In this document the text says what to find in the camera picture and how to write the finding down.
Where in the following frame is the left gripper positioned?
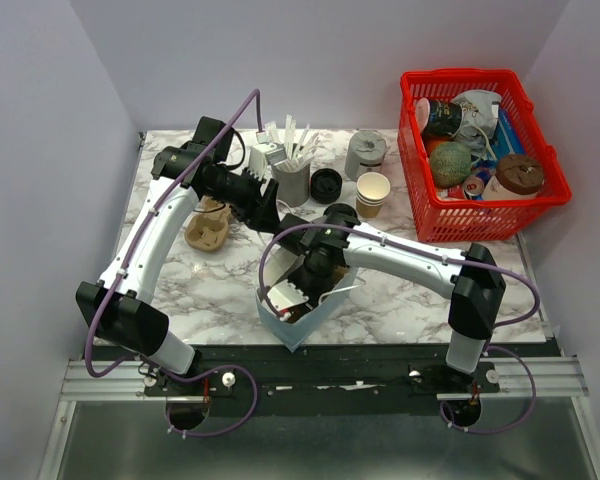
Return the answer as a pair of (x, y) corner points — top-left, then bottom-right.
(205, 165), (281, 234)

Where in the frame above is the blue paper bag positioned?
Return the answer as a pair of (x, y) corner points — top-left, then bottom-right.
(256, 248), (365, 352)

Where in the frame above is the brown cardboard cup carrier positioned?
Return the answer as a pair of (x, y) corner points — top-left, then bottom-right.
(287, 267), (349, 324)

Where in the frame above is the black coffee cup lid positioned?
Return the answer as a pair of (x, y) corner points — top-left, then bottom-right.
(324, 203), (358, 218)

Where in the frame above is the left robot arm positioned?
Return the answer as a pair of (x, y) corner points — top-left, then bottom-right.
(76, 117), (286, 395)

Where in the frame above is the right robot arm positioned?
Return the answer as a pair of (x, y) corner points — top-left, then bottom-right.
(276, 204), (506, 392)

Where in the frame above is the stack of black lids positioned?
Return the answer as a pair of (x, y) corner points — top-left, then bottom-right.
(310, 168), (343, 204)

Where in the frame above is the stack of paper cups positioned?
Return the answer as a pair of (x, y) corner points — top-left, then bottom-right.
(356, 172), (391, 219)

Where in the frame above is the grey wrapped paper roll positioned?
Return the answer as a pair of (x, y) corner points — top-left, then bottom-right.
(344, 130), (388, 181)

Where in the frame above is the red plastic basket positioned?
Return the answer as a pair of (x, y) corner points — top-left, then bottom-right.
(397, 68), (572, 243)

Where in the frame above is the orange fruit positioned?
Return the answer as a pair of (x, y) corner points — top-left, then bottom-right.
(424, 138), (448, 156)

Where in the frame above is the green netted melon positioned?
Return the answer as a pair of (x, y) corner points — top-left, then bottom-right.
(429, 142), (472, 188)

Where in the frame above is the red bull can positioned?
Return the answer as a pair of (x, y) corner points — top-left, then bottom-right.
(462, 170), (491, 200)

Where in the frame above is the black instant noodle cup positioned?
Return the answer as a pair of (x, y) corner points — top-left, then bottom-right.
(415, 98), (463, 137)

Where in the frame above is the brown lidded dessert cup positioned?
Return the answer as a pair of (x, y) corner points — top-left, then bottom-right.
(482, 154), (545, 201)

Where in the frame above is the grey foil snack bag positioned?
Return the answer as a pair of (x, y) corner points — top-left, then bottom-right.
(451, 89), (502, 156)

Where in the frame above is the blue box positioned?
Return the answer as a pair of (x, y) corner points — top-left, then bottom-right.
(490, 107), (526, 160)

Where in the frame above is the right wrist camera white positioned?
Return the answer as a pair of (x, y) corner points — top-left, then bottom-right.
(267, 280), (309, 313)

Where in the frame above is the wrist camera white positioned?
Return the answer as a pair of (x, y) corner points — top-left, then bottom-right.
(267, 280), (309, 313)
(248, 143), (287, 180)

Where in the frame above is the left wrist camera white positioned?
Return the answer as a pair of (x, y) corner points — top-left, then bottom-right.
(248, 143), (287, 180)

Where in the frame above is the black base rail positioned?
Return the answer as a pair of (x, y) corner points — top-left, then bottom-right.
(63, 344), (500, 418)

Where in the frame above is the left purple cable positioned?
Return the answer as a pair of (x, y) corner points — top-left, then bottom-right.
(83, 88), (262, 439)

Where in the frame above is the purple cable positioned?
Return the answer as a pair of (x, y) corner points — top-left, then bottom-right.
(83, 88), (262, 439)
(258, 223), (541, 436)

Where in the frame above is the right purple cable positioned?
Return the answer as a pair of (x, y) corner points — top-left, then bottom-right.
(258, 223), (541, 436)

